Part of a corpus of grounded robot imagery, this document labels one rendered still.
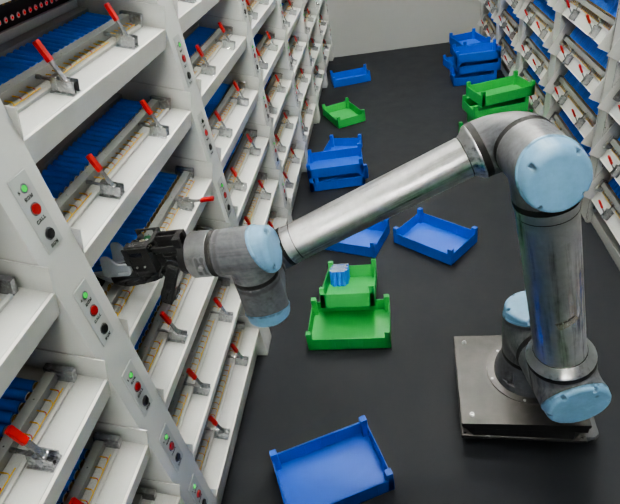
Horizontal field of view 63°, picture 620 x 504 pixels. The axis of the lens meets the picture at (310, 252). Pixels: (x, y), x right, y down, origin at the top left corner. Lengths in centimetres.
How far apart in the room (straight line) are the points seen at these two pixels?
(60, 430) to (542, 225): 87
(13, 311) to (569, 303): 98
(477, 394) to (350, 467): 42
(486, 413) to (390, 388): 35
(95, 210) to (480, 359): 117
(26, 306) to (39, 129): 26
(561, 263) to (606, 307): 104
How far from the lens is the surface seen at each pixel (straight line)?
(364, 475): 158
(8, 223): 80
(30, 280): 85
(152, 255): 100
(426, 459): 160
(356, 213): 104
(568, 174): 93
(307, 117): 335
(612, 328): 201
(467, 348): 168
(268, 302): 98
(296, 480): 160
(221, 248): 92
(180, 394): 139
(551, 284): 108
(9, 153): 81
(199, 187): 142
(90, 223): 97
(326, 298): 187
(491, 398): 157
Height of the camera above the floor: 138
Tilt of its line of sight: 36 degrees down
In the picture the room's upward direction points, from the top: 11 degrees counter-clockwise
